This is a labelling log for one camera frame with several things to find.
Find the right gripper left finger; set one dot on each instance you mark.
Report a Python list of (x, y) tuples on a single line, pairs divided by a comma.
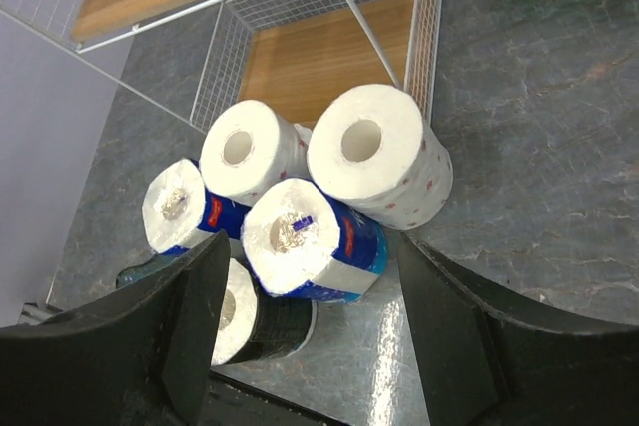
[(138, 356)]

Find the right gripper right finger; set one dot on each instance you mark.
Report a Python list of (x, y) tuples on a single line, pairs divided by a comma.
[(487, 355)]

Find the black paper roll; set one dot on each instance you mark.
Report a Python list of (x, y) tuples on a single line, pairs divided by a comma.
[(255, 326)]

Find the blue paper roll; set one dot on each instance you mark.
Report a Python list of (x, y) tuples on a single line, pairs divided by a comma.
[(179, 212), (301, 243)]

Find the blue star-shaped dish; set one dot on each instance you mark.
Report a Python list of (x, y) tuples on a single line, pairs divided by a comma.
[(137, 272)]

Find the white floral paper roll left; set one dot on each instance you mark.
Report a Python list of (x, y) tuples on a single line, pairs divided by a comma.
[(249, 148)]

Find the white floral paper roll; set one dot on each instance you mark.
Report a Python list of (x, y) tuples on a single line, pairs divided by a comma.
[(373, 150), (249, 148)]

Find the white floral paper roll right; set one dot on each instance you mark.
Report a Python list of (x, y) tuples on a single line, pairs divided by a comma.
[(373, 150)]

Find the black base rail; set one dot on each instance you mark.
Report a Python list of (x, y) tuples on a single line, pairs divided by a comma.
[(232, 402)]

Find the white wire three-tier shelf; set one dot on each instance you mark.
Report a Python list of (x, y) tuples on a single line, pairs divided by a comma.
[(295, 55)]

